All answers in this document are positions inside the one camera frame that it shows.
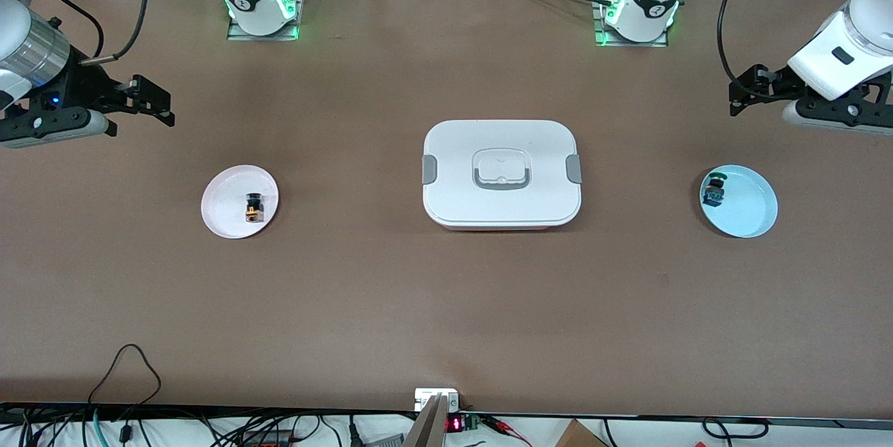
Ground white lunch box grey clips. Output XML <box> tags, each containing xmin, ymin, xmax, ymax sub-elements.
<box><xmin>421</xmin><ymin>119</ymin><xmax>583</xmax><ymax>231</ymax></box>

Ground small white electronics box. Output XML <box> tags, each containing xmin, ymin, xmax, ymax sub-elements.
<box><xmin>414</xmin><ymin>388</ymin><xmax>460</xmax><ymax>411</ymax></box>

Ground pink round plate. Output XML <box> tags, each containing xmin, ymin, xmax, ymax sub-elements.
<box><xmin>201</xmin><ymin>165</ymin><xmax>280</xmax><ymax>239</ymax></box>

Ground light blue round plate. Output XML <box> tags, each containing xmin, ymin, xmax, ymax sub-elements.
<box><xmin>699</xmin><ymin>165</ymin><xmax>779</xmax><ymax>238</ymax></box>

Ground brown cardboard piece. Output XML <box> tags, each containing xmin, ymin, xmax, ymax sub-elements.
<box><xmin>555</xmin><ymin>420</ymin><xmax>609</xmax><ymax>447</ymax></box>

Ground grey slanted bar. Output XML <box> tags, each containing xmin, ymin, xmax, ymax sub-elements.
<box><xmin>403</xmin><ymin>394</ymin><xmax>448</xmax><ymax>447</ymax></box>

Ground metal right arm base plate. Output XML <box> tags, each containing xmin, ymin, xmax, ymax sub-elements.
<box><xmin>227</xmin><ymin>0</ymin><xmax>308</xmax><ymax>42</ymax></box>

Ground green push-button switch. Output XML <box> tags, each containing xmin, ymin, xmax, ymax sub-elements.
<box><xmin>703</xmin><ymin>172</ymin><xmax>728</xmax><ymax>207</ymax></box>

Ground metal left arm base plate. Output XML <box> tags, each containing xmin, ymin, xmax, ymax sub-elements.
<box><xmin>595</xmin><ymin>0</ymin><xmax>670</xmax><ymax>48</ymax></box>

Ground thin black looped cable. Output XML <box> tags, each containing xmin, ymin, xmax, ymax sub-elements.
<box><xmin>87</xmin><ymin>344</ymin><xmax>163</xmax><ymax>406</ymax></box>

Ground black cable loop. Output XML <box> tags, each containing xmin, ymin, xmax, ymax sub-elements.
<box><xmin>701</xmin><ymin>418</ymin><xmax>770</xmax><ymax>439</ymax></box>

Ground red wires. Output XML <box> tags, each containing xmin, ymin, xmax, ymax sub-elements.
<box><xmin>481</xmin><ymin>416</ymin><xmax>534</xmax><ymax>447</ymax></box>

